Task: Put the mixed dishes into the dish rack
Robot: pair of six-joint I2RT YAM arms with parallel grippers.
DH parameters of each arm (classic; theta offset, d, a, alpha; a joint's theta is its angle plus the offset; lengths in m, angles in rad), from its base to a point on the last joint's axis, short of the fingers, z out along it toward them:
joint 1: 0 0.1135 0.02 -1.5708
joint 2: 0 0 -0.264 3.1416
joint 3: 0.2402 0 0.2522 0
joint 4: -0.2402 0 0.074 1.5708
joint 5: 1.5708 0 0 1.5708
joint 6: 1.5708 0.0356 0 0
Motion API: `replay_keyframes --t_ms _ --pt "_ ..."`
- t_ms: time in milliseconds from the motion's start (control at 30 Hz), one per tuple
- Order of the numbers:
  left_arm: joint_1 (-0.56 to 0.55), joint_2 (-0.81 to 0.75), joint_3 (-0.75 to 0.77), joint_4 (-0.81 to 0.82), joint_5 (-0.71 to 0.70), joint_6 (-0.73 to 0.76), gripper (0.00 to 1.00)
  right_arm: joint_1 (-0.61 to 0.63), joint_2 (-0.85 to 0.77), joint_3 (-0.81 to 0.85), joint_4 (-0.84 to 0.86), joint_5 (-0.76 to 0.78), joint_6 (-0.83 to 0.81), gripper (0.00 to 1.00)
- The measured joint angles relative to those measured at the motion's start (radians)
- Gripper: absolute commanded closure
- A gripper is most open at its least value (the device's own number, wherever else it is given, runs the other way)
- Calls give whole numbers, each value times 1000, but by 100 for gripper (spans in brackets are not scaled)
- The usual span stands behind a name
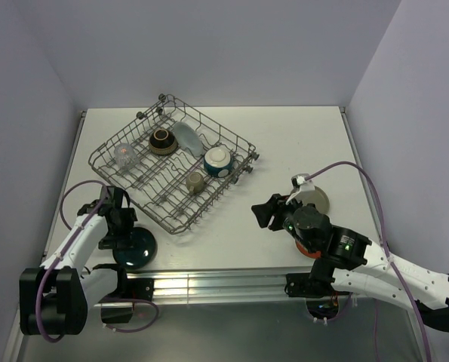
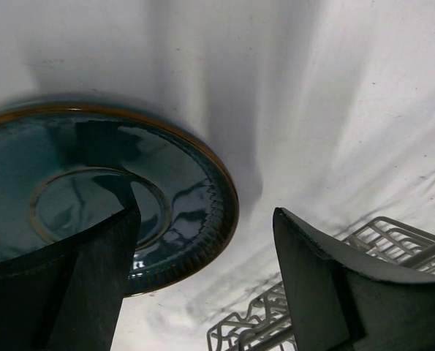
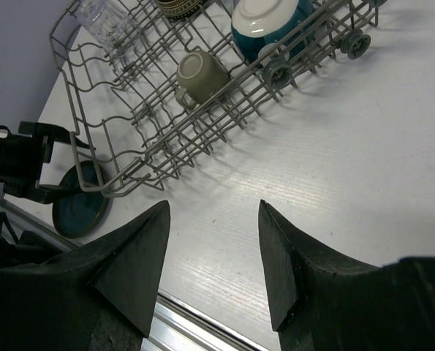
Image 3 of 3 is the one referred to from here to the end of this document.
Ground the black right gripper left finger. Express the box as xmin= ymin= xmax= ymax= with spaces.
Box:
xmin=0 ymin=200 xmax=171 ymax=350

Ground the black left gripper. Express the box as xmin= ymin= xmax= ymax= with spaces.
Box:
xmin=0 ymin=121 xmax=83 ymax=203

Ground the brown bowl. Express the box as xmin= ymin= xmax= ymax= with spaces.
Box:
xmin=155 ymin=0 xmax=205 ymax=20

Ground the clear drinking glass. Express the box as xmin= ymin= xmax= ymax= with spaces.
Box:
xmin=75 ymin=0 xmax=143 ymax=59

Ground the aluminium table edge rail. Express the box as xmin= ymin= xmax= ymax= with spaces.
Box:
xmin=0 ymin=199 xmax=278 ymax=350

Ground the grey wire dish rack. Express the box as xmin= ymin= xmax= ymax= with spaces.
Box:
xmin=49 ymin=1 xmax=381 ymax=197

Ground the grey ceramic mug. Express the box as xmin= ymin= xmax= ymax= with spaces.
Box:
xmin=175 ymin=50 xmax=230 ymax=110

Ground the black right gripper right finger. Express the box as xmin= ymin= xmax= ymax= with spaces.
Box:
xmin=258 ymin=201 xmax=435 ymax=350

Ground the teal bowl cream inside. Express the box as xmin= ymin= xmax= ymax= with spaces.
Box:
xmin=231 ymin=0 xmax=314 ymax=63

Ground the dark teal plate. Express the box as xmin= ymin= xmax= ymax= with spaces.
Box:
xmin=52 ymin=160 xmax=109 ymax=239

